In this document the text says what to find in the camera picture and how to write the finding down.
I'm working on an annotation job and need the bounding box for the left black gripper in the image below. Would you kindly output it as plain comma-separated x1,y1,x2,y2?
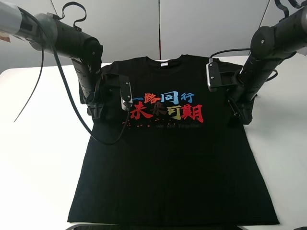
79,72,120,121

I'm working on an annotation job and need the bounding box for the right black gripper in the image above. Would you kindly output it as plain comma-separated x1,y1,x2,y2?
221,70,253,125

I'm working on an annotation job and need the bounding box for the black printed t-shirt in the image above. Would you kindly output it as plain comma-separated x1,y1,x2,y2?
68,55,279,227

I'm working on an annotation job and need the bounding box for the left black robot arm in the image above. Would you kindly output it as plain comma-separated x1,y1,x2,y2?
0,1,106,121

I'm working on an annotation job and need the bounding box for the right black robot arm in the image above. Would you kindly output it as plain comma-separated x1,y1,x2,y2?
226,6,307,126

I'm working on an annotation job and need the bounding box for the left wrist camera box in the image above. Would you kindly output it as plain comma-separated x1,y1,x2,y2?
119,75,133,111

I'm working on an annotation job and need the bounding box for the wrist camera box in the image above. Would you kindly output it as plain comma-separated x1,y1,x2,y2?
119,75,133,111
206,58,222,92

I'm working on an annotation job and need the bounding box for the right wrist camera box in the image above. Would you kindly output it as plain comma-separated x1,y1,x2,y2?
206,58,222,92

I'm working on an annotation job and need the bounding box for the right black camera cable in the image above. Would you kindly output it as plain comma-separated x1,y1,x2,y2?
209,47,279,81

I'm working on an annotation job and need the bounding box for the black camera cable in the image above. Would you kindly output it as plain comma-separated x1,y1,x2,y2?
209,47,279,81
14,7,131,146

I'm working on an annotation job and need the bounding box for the left black camera cable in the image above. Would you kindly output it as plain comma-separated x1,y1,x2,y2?
14,7,131,146

